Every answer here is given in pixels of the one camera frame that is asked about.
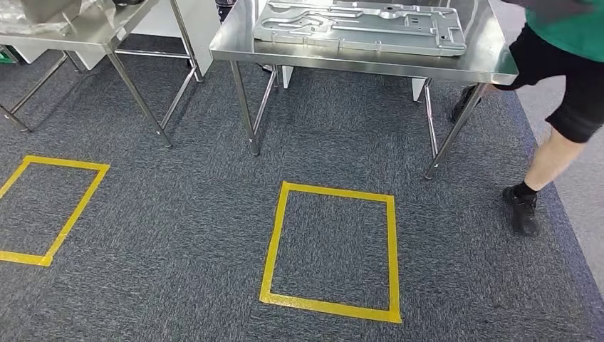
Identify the steel workbench table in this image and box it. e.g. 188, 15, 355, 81
209, 0, 520, 180

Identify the stamped grey metal plate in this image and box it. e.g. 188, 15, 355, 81
252, 0, 468, 58

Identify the white flat panel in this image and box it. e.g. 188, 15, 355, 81
127, 0, 223, 76

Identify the steel side table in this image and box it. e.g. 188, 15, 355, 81
0, 0, 204, 148

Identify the person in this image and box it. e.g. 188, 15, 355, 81
448, 0, 604, 237

